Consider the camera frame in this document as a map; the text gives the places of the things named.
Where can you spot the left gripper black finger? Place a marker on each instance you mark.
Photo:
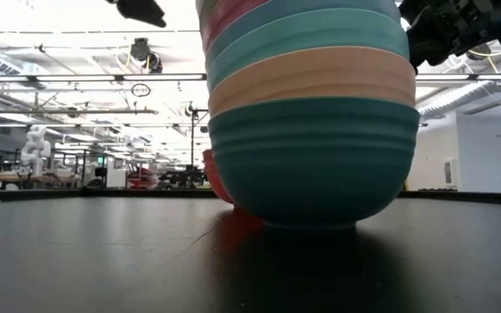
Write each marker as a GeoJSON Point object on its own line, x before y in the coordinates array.
{"type": "Point", "coordinates": [142, 11]}

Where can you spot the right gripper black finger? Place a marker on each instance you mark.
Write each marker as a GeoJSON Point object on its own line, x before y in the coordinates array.
{"type": "Point", "coordinates": [429, 39]}

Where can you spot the magenta bowl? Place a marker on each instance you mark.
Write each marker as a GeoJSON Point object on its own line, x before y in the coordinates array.
{"type": "Point", "coordinates": [229, 15]}

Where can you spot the blue bowl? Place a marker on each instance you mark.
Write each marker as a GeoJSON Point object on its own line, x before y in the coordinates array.
{"type": "Point", "coordinates": [320, 6]}

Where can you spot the turquoise bowl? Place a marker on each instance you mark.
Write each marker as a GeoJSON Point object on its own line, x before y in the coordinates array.
{"type": "Point", "coordinates": [311, 37]}

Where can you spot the peach bowl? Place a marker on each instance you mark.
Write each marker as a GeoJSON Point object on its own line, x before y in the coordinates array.
{"type": "Point", "coordinates": [315, 74]}

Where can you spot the green bowl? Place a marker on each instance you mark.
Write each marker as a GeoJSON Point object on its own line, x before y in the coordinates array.
{"type": "Point", "coordinates": [315, 165]}

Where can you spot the coral red bowl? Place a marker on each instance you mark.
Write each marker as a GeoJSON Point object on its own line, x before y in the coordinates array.
{"type": "Point", "coordinates": [213, 174]}

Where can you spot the black stand pole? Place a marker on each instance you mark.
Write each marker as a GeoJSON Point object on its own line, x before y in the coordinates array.
{"type": "Point", "coordinates": [192, 139]}

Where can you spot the white cabinet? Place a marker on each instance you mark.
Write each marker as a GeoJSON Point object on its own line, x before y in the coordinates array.
{"type": "Point", "coordinates": [115, 171]}

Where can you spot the red tool cart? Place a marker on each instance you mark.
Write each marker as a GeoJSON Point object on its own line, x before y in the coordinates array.
{"type": "Point", "coordinates": [139, 176]}

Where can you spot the black machine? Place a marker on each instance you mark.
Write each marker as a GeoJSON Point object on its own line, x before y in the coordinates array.
{"type": "Point", "coordinates": [183, 177]}

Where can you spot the grey ceiling duct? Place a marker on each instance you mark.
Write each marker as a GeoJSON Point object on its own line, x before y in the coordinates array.
{"type": "Point", "coordinates": [463, 97]}

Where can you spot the white wall box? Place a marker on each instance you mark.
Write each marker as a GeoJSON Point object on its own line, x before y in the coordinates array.
{"type": "Point", "coordinates": [450, 172]}

